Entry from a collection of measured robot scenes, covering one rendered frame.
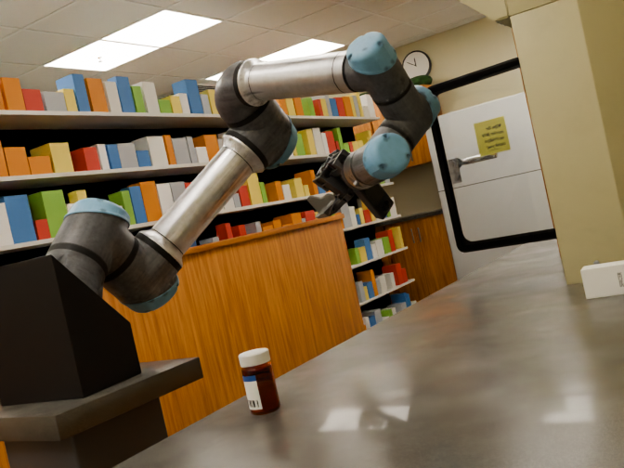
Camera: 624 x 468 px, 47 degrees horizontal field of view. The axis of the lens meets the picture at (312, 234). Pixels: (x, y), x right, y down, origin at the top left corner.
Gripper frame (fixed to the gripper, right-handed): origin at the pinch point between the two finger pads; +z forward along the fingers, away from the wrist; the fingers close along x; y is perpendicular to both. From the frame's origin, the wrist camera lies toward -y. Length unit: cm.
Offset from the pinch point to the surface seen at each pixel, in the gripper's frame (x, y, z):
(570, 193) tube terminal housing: -8, -25, -46
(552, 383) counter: 34, -11, -87
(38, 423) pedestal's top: 68, 26, -26
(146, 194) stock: -25, 40, 247
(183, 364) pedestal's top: 48, 10, -13
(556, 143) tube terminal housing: -14, -19, -46
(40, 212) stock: 17, 73, 207
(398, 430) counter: 45, 0, -86
